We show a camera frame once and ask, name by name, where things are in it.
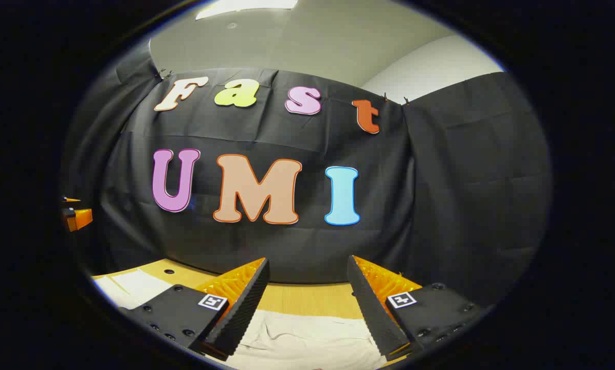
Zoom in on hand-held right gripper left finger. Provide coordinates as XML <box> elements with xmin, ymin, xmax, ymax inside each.
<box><xmin>118</xmin><ymin>257</ymin><xmax>271</xmax><ymax>360</ymax></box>

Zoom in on black backdrop cloth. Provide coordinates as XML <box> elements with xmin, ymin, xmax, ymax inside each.
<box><xmin>61</xmin><ymin>39</ymin><xmax>552</xmax><ymax>309</ymax></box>

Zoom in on ceiling light panel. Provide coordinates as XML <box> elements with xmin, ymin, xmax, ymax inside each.
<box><xmin>194</xmin><ymin>0</ymin><xmax>300</xmax><ymax>21</ymax></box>

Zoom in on white jeans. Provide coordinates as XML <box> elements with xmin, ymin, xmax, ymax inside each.
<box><xmin>93</xmin><ymin>268</ymin><xmax>390</xmax><ymax>370</ymax></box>

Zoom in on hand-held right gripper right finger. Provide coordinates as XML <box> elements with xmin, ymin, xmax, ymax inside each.
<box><xmin>346</xmin><ymin>255</ymin><xmax>488</xmax><ymax>361</ymax></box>

